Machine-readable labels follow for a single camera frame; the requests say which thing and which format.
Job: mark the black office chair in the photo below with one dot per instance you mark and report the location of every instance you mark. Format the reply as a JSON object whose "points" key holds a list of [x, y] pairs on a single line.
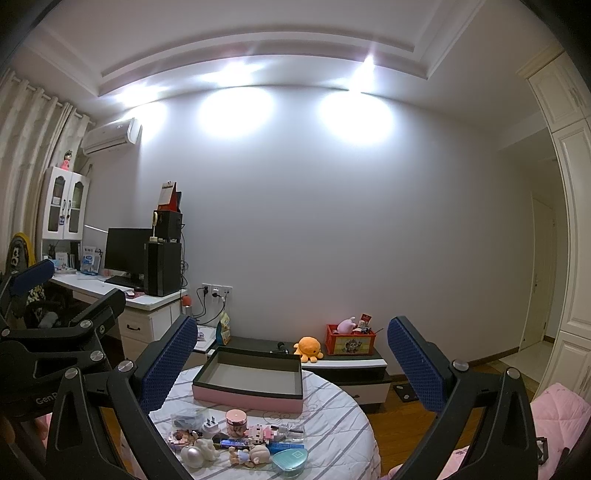
{"points": [[23, 301]]}

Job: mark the rose gold round jar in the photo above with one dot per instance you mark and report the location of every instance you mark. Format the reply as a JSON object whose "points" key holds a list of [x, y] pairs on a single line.
{"points": [[236, 423]]}

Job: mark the white striped table cloth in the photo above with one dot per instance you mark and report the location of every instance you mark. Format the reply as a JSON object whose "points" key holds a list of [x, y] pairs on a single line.
{"points": [[332, 427]]}

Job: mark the pink black storage box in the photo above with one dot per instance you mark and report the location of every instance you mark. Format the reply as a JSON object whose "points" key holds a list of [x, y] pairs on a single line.
{"points": [[251, 380]]}

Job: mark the pink plush toy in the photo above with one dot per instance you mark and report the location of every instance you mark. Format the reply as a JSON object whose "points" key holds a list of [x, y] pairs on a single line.
{"points": [[346, 326]]}

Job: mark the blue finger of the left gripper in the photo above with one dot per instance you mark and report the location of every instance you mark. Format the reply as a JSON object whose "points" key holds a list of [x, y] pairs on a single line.
{"points": [[17, 285], [99, 311]]}

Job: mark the black computer monitor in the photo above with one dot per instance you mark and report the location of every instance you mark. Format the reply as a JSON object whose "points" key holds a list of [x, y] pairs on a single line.
{"points": [[124, 256]]}

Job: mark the blue marker pen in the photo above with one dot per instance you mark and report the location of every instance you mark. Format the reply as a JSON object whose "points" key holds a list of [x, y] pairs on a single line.
{"points": [[276, 447]]}

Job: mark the clear plastic bag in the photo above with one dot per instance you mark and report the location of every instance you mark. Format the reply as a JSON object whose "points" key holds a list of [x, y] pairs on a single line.
{"points": [[189, 419]]}

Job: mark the white wardrobe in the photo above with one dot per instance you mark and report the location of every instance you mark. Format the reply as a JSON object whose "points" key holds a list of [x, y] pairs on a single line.
{"points": [[564, 100]]}

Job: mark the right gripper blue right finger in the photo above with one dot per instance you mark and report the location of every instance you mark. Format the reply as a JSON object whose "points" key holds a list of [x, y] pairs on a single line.
{"points": [[418, 364]]}

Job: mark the orange octopus plush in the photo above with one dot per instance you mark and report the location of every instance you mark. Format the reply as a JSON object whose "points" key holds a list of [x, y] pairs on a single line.
{"points": [[308, 349]]}

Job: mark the teal compact case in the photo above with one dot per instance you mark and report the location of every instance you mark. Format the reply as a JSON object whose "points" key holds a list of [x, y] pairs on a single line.
{"points": [[290, 462]]}

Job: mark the blonde doll figurine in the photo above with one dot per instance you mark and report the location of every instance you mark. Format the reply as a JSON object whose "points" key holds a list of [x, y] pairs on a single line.
{"points": [[251, 457]]}

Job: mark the red toy crate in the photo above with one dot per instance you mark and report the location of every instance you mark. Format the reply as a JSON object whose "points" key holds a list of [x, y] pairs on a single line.
{"points": [[348, 344]]}

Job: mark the desk calendar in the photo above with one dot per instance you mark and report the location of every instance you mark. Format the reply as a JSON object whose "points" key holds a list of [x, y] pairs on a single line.
{"points": [[169, 198]]}

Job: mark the pink quilt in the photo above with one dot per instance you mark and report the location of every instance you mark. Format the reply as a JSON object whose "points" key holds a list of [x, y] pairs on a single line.
{"points": [[547, 439]]}

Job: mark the white glass-door cabinet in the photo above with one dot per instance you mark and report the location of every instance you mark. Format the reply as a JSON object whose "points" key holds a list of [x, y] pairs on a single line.
{"points": [[63, 205]]}

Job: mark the small doll on cabinet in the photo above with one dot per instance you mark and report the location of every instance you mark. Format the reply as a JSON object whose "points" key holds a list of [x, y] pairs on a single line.
{"points": [[67, 161]]}

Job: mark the white wall socket strip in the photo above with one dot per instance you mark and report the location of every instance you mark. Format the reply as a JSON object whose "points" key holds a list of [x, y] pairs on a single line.
{"points": [[216, 290]]}

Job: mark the black floor scale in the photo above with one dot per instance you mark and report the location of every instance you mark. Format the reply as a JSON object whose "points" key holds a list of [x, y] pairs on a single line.
{"points": [[405, 392]]}

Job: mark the black speaker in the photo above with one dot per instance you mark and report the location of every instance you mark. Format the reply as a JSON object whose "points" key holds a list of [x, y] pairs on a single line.
{"points": [[167, 226]]}

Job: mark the orange-cap bottle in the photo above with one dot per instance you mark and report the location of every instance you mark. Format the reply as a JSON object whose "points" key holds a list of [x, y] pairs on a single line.
{"points": [[186, 305]]}

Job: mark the white power adapter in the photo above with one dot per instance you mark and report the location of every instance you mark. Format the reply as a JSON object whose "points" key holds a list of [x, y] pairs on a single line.
{"points": [[210, 428]]}

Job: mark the beige curtain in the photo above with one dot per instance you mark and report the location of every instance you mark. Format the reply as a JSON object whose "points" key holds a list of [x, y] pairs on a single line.
{"points": [[36, 131]]}

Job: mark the snack bag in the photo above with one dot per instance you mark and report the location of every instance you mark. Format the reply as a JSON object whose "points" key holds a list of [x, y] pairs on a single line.
{"points": [[223, 335]]}

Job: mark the white desk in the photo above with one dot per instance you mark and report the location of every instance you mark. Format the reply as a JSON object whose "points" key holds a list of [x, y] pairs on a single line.
{"points": [[145, 318]]}

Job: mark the white air conditioner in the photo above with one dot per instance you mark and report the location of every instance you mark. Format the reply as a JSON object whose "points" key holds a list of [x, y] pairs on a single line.
{"points": [[111, 135]]}

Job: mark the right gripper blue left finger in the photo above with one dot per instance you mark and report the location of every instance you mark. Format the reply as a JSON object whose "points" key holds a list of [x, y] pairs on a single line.
{"points": [[79, 445]]}

